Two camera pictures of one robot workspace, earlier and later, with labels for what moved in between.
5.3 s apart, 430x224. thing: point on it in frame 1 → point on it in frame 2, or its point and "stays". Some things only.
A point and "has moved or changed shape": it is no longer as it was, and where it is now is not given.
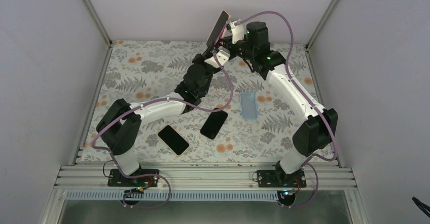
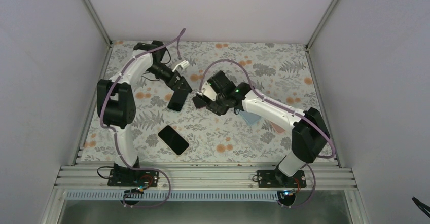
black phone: (213, 123) has moved or changed shape
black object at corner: (422, 206) stays
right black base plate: (277, 178) stays
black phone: (173, 140) stays
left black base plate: (116, 179) stays
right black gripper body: (245, 54) → (215, 108)
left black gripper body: (199, 57) → (169, 82)
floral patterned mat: (246, 118) stays
